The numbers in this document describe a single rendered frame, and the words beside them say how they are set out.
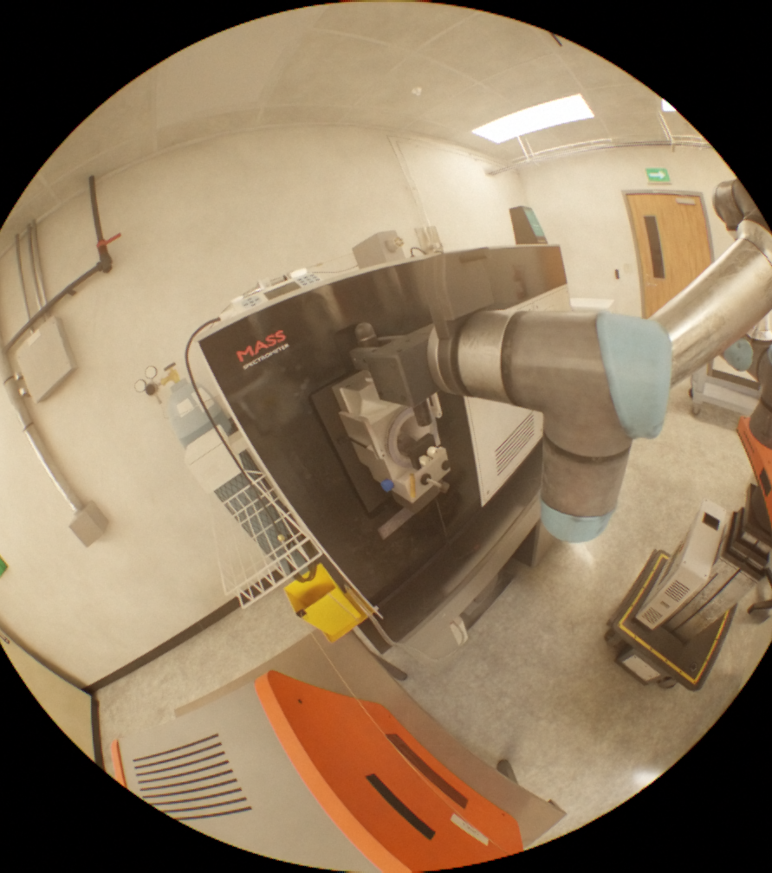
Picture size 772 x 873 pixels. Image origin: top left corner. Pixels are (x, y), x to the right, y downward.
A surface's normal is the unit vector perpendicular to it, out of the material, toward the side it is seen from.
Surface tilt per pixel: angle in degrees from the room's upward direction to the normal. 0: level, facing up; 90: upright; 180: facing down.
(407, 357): 90
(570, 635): 0
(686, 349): 87
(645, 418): 103
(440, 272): 68
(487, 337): 46
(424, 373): 90
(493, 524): 0
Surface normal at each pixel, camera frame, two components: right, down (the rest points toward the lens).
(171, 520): 0.58, 0.24
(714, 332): -0.60, 0.52
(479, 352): -0.82, 0.11
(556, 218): -0.75, 0.52
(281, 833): -0.31, -0.82
